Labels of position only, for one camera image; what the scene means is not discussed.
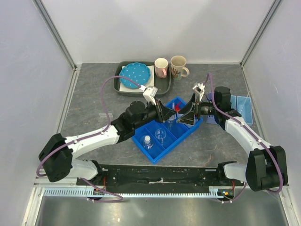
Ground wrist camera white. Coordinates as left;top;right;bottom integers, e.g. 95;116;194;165
143;86;158;105
192;82;205;102

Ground purple cable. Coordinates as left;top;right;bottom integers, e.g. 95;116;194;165
202;73;284;204
36;75;148;203

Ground round glass flask white stopper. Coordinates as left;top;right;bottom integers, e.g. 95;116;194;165
141;135;154;151

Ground pink mug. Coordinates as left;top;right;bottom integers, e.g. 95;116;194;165
154;58;168;78

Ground glass stoppered bottle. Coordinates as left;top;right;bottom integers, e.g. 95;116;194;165
166;116;176;131

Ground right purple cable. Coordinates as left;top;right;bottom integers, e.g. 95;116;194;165
202;73;284;204

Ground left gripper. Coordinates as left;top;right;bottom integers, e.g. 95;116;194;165
134;98;176;130

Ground beige patterned mug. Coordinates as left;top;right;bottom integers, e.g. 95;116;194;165
170;56;190;81

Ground clear glass beaker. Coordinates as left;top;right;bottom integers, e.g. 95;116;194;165
154;128;167;144

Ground blue divided plastic tray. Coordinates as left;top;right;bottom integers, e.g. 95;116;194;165
131;96;204;165

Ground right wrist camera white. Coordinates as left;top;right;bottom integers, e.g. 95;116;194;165
192;82;205;102

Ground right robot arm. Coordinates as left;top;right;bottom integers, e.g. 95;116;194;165
177;83;288;192

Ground white wash bottle red cap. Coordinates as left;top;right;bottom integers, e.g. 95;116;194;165
174;101;186;118

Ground grey cable duct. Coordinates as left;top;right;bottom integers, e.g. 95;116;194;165
43;187;230;198

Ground purple and blue organizer bins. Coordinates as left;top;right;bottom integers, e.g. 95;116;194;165
206;91;254;125

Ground blue polka dot plate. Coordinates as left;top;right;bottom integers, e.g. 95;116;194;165
119;62;152;89

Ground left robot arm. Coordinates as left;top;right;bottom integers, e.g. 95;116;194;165
36;100;176;185

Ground grey plastic tray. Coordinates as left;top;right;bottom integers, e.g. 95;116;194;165
113;61;171;97

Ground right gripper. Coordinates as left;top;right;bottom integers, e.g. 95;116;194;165
176;93;219;126

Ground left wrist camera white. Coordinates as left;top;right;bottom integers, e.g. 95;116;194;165
143;86;158;105

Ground clear glass stirring rod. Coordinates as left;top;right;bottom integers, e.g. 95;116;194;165
241;91;250;112

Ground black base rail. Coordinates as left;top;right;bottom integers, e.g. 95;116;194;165
90;164;243;193

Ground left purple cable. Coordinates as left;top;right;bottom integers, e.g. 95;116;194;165
36;75;148;203

